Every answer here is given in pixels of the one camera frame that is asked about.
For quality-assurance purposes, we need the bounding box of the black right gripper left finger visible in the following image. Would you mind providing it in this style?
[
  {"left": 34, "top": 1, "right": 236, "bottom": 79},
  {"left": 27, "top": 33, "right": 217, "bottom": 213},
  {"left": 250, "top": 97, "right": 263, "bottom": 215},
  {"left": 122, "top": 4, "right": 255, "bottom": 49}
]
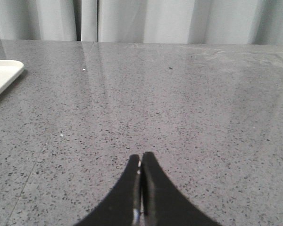
[{"left": 77, "top": 154, "right": 141, "bottom": 226}]

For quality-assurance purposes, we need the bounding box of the grey pleated curtain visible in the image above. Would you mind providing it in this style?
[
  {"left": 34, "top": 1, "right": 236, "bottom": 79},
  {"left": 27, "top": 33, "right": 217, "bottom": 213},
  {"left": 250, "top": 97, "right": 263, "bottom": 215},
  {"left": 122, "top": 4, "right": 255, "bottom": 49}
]
[{"left": 0, "top": 0, "right": 283, "bottom": 45}]

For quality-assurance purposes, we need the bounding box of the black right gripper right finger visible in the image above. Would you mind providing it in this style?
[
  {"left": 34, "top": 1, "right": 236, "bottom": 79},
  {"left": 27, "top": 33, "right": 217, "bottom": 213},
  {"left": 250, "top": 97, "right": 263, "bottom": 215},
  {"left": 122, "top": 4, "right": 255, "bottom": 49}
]
[{"left": 141, "top": 152, "right": 219, "bottom": 226}]

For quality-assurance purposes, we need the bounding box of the cream rectangular plastic tray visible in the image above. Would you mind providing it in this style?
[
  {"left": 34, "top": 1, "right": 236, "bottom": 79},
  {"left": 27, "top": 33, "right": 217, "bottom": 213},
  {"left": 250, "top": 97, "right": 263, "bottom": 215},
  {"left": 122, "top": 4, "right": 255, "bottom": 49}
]
[{"left": 0, "top": 60, "right": 24, "bottom": 94}]

